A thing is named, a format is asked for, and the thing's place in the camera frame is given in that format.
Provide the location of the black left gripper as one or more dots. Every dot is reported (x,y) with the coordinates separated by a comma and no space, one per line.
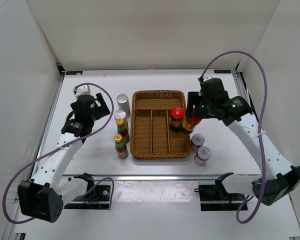
(102,111)

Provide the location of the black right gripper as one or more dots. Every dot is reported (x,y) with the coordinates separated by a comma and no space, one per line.
(194,98)

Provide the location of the red-lid sauce jar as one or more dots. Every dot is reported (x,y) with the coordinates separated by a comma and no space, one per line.
(188,124)
(177,115)

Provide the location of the white-lid spice jar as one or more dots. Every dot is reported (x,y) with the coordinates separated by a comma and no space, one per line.
(203,154)
(197,141)

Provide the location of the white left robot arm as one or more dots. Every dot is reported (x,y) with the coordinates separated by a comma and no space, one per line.
(43,197)

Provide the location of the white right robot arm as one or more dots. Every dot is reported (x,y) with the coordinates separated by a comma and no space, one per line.
(278,175)

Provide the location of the near silver-lid salt shaker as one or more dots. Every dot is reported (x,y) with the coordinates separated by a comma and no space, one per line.
(120,114)

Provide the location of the silver-lid salt shaker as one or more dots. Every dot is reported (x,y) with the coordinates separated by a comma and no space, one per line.
(123,104)
(120,114)

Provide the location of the far silver-lid salt shaker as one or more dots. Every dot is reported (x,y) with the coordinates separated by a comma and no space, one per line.
(123,104)

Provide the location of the far green-label sauce bottle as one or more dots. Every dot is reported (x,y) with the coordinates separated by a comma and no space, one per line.
(122,129)

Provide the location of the green-label sauce bottle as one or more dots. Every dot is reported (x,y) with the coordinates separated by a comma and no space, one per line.
(120,146)
(122,129)

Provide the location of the near green-label sauce bottle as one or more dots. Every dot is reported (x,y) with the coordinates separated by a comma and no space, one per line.
(120,146)

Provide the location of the brown wicker basket tray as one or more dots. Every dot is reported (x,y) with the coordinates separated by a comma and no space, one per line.
(150,135)

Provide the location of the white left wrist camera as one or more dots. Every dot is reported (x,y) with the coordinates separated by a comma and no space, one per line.
(82,90)

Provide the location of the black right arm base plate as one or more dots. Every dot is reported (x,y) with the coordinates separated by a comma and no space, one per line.
(210,201)

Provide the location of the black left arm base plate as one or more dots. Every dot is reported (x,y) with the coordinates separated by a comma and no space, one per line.
(99,199)

